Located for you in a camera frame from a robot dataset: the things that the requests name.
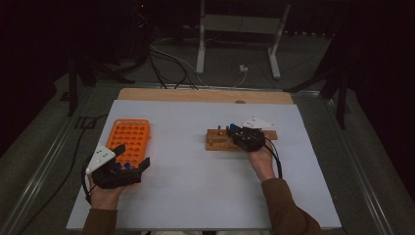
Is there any long white cable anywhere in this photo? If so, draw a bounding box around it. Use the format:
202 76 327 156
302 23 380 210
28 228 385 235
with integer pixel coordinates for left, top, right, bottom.
150 43 209 87

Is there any person's left hand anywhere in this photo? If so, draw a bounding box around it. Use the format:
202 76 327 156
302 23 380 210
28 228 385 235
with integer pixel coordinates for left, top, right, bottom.
87 174 127 211

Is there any bundle of black cables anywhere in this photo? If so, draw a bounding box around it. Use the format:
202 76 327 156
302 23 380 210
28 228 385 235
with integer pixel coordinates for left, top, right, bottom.
148 48 200 91

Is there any black floor cable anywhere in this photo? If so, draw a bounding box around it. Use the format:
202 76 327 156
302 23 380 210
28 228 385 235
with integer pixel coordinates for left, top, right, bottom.
19 114 110 231

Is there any white board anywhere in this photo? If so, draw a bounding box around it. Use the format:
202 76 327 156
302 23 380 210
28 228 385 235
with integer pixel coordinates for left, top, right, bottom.
66 99 343 231

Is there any black stand with angled legs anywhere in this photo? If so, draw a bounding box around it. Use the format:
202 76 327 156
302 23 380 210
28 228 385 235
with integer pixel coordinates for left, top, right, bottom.
283 32 350 130
67 53 136 118

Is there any short white cable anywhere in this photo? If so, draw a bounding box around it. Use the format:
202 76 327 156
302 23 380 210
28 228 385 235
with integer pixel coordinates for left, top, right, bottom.
232 70 248 88

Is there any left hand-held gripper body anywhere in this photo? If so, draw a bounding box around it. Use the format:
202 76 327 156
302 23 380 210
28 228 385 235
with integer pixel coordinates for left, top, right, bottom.
85 143 144 190

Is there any left hand-held gripper black cable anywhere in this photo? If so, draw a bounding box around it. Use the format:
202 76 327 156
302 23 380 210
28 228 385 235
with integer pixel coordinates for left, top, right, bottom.
80 156 95 206

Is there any person's right hand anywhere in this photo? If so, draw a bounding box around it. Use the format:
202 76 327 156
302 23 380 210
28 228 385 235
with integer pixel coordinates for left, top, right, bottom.
248 131 277 183

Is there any right hand-held gripper black cable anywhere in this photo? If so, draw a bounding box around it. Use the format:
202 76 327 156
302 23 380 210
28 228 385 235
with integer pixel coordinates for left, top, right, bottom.
263 137 284 179

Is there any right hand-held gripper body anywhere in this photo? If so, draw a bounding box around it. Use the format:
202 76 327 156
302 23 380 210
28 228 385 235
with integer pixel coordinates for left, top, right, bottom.
232 117 276 153

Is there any hand-held gripper black cable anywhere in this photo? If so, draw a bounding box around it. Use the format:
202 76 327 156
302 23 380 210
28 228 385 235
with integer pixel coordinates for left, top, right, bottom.
80 156 95 206
263 137 284 179

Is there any orange plastic tube rack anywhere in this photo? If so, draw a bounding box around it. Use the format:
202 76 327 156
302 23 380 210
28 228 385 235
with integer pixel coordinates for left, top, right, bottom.
106 118 152 171

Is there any grey metal stand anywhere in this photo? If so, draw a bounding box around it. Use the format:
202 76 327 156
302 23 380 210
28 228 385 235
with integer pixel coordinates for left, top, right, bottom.
195 0 292 80

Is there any metal floor rail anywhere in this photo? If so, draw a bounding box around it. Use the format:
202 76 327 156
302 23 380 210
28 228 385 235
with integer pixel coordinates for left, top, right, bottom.
0 86 96 235
321 97 396 235

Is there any wooden test tube rack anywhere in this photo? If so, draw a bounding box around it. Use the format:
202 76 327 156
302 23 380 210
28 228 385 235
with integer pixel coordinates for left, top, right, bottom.
205 125 279 152

